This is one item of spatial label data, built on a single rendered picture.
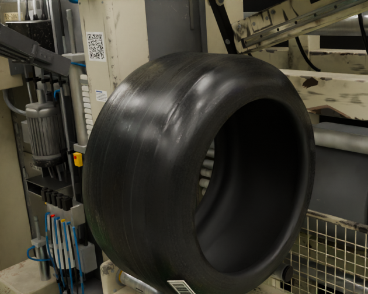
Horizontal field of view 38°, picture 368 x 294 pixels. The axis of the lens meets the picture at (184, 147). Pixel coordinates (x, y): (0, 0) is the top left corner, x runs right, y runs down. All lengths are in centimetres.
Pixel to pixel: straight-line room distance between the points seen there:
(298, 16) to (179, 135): 56
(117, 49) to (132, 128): 33
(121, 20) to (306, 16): 47
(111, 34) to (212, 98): 39
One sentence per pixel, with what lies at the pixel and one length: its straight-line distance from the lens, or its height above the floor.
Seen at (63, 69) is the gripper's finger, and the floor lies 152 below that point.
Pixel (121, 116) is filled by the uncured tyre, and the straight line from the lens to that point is 114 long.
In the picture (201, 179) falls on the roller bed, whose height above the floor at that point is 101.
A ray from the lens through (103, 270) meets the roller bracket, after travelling 147.
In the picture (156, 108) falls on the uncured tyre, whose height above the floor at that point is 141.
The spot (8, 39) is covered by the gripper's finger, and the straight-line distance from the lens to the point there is 84.
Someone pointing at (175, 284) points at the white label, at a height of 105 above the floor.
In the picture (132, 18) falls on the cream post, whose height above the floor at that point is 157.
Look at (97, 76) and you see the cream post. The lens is 143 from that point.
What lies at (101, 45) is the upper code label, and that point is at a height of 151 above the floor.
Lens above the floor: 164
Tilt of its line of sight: 17 degrees down
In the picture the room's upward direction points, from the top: 4 degrees counter-clockwise
